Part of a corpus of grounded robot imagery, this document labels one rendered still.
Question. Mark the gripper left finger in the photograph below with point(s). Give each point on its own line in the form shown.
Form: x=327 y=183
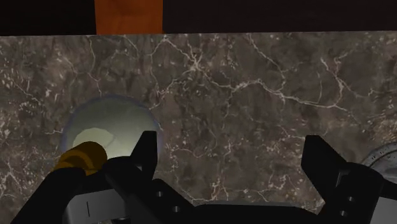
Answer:
x=145 y=149

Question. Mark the grey round plate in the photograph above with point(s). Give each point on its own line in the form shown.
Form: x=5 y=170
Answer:
x=386 y=161

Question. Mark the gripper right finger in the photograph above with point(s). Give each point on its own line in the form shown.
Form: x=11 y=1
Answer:
x=322 y=161

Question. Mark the black bottle with yellow cap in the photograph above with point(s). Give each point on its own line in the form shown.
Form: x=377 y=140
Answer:
x=83 y=156

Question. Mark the white bowl with blue rim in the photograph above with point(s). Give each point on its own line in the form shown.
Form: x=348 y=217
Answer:
x=118 y=121

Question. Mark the orange robot stand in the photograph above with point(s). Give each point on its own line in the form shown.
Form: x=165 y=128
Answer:
x=128 y=17

